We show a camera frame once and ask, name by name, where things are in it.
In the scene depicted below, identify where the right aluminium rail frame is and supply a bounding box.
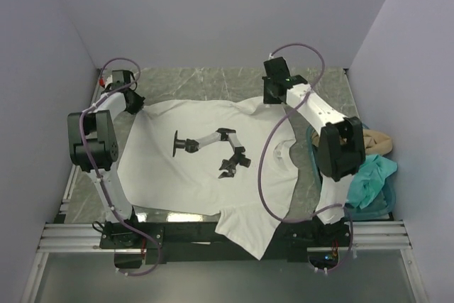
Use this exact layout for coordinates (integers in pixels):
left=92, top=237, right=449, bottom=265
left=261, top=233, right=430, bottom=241
left=353, top=221, right=412, bottom=250

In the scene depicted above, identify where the black base beam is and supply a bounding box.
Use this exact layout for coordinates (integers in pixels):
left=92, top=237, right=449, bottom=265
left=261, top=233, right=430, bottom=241
left=99, top=219, right=351, bottom=265

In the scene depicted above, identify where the teal t shirt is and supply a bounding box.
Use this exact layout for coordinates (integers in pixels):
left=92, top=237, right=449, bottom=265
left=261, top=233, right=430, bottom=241
left=347, top=154, right=398, bottom=209

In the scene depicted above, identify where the beige t shirt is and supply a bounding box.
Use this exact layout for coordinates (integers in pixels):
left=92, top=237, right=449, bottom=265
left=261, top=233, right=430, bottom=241
left=311, top=128, right=393, bottom=156

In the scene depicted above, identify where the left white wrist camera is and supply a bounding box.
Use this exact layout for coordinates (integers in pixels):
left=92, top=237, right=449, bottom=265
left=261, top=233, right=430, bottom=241
left=99, top=70, right=114, bottom=92

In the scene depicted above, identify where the teal plastic basket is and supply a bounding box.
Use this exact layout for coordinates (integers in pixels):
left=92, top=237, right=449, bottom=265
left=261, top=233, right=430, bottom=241
left=305, top=121, right=398, bottom=217

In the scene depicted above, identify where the white t shirt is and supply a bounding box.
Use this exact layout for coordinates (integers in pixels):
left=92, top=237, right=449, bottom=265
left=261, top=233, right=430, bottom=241
left=118, top=97, right=298, bottom=259

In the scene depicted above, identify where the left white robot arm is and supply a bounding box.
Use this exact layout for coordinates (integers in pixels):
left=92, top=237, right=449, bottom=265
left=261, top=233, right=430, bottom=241
left=67, top=70, right=145, bottom=248

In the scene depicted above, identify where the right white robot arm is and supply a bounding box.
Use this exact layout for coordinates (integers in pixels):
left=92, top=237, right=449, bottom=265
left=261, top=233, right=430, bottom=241
left=263, top=57, right=365, bottom=246

